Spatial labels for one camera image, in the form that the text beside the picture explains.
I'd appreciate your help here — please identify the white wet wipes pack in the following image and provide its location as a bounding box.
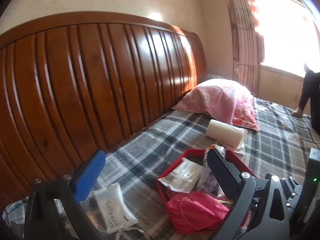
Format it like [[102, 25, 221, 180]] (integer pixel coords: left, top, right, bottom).
[[93, 183, 138, 234]]

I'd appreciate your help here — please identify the pink floral pillow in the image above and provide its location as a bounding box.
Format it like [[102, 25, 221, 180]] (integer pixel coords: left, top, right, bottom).
[[172, 79, 259, 132]]

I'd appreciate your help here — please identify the red storage box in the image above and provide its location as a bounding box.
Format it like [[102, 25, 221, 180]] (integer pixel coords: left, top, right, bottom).
[[156, 148, 257, 235]]

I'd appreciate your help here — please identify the white patterned tube package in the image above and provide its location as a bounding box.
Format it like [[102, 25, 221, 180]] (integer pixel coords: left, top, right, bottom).
[[196, 144, 226, 197]]

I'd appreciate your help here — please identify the white barcode snack packet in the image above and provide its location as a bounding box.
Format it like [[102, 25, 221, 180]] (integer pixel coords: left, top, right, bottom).
[[158, 157, 203, 193]]

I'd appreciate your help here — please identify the wooden headboard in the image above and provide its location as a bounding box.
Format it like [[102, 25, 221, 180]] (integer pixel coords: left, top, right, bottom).
[[1, 11, 207, 207]]

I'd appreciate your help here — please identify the person in black clothes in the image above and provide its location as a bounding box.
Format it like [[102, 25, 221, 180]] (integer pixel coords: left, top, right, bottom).
[[291, 64, 320, 134]]

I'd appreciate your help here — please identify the grey plaid bed blanket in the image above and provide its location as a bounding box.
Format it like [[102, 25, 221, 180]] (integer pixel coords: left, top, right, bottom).
[[2, 96, 320, 240]]

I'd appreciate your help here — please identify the window curtain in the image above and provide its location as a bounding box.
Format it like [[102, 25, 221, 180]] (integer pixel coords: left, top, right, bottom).
[[226, 0, 265, 94]]

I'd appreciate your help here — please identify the pink cloth garment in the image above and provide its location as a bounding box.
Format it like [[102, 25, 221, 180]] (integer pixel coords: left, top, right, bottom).
[[165, 191, 229, 233]]

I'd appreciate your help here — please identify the white tissue roll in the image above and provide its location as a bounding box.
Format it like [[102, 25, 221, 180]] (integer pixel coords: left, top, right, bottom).
[[206, 119, 248, 148]]

